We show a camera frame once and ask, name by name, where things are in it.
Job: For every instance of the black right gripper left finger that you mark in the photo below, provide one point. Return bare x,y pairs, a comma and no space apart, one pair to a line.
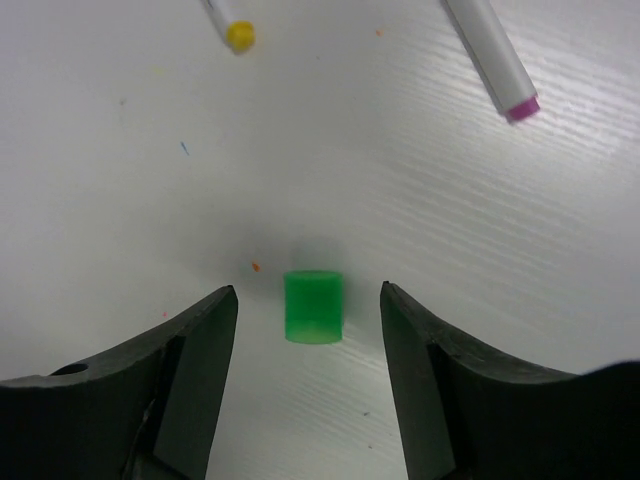
144,409

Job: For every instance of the short yellow-capped white marker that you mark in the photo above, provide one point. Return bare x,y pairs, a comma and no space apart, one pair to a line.
232,23

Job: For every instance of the purple-capped white marker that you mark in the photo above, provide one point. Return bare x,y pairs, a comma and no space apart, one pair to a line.
494,56

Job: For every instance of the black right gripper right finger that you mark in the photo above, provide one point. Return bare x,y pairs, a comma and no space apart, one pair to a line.
467,410

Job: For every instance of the green highlighter cap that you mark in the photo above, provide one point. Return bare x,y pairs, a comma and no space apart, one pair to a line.
313,306

